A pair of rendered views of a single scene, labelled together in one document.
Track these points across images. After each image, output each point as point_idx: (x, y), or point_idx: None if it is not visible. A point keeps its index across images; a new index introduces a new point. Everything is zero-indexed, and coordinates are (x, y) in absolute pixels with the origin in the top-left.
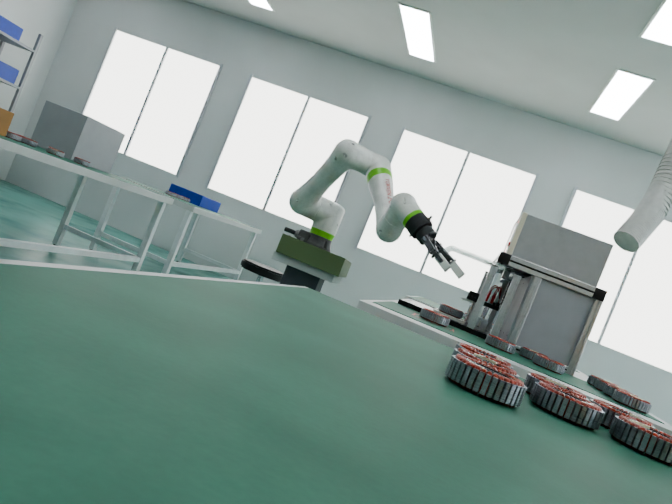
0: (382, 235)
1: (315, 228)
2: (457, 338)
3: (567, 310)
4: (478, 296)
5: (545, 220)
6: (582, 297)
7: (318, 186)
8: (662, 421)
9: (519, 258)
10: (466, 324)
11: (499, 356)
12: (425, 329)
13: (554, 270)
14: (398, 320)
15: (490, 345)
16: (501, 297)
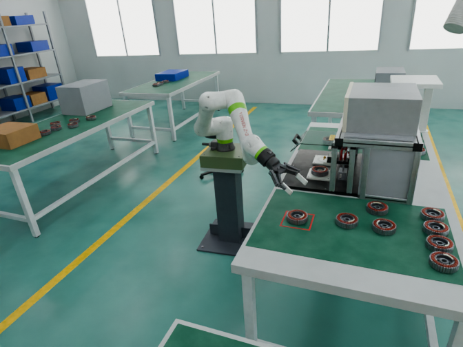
0: (248, 164)
1: (218, 140)
2: (304, 261)
3: (396, 163)
4: None
5: (363, 98)
6: (405, 151)
7: (204, 123)
8: None
9: (349, 139)
10: None
11: (334, 270)
12: (276, 275)
13: (381, 131)
14: (258, 272)
15: (339, 226)
16: None
